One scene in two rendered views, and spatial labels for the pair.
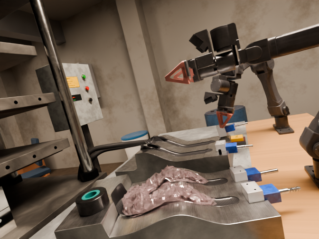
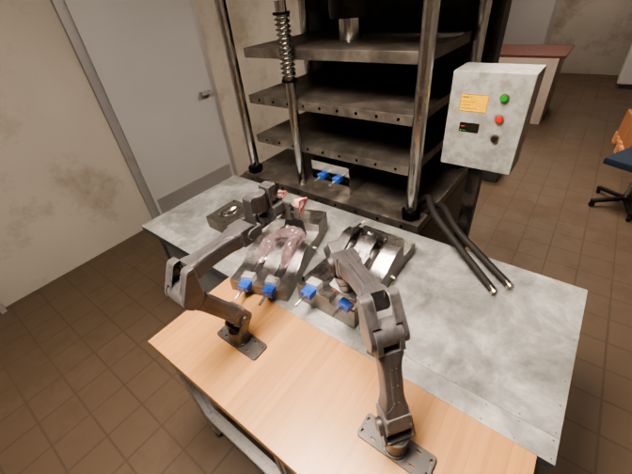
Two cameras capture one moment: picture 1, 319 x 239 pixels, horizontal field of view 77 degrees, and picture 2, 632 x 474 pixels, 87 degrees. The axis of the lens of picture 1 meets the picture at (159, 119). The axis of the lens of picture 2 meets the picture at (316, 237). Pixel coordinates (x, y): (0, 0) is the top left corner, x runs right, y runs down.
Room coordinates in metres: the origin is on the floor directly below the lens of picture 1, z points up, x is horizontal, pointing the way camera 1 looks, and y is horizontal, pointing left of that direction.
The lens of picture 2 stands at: (1.05, -1.04, 1.79)
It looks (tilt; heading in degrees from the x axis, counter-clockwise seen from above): 37 degrees down; 108
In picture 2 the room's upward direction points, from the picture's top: 6 degrees counter-clockwise
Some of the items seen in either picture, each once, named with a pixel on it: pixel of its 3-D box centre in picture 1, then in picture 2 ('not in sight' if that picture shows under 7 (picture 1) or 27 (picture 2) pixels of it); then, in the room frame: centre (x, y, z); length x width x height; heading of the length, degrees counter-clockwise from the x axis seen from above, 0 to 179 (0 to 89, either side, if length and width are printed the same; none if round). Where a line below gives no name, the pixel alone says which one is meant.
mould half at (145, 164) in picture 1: (173, 154); (359, 262); (0.90, -0.03, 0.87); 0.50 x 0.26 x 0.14; 67
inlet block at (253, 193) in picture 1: (272, 193); (244, 287); (0.46, -0.23, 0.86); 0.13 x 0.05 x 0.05; 84
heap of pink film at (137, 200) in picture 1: (164, 187); (282, 241); (0.54, 0.03, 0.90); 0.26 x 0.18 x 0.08; 84
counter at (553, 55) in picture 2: not in sight; (465, 79); (1.82, 4.92, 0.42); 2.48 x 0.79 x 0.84; 157
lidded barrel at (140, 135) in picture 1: (138, 150); not in sight; (3.30, 0.47, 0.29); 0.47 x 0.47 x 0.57
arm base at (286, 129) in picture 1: (281, 122); (396, 440); (1.08, -0.66, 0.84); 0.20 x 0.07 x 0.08; 157
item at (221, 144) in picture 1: (234, 147); (307, 293); (0.73, -0.25, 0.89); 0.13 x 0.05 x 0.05; 67
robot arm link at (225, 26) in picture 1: (235, 44); (250, 213); (0.59, -0.26, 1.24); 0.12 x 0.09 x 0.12; 67
